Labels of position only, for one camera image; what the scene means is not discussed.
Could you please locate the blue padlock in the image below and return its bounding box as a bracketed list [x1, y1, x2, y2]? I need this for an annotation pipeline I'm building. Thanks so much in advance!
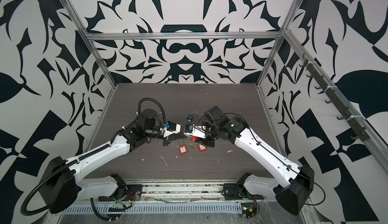
[187, 111, 198, 123]

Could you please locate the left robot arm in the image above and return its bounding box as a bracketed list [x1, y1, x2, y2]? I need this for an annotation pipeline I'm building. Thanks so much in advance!
[20, 109, 185, 216]

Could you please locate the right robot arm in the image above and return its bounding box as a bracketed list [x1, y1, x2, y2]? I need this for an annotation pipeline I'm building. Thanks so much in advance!
[203, 106, 315, 216]

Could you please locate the small electronics board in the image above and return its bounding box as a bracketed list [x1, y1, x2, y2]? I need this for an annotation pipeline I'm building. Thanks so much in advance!
[240, 202, 260, 220]

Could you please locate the black corrugated cable hose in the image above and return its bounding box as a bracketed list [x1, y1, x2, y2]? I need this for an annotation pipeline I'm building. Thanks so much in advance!
[137, 98, 167, 125]

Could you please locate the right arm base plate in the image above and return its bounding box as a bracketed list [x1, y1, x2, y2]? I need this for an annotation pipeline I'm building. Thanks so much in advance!
[221, 184, 264, 200]

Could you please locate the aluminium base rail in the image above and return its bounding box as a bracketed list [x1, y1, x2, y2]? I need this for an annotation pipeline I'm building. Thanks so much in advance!
[51, 180, 313, 205]

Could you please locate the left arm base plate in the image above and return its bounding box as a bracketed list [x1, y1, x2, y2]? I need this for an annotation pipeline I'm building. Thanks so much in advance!
[98, 184, 143, 202]

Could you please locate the white slotted cable duct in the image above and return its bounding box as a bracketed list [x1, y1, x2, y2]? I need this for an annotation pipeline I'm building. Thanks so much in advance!
[60, 202, 243, 215]

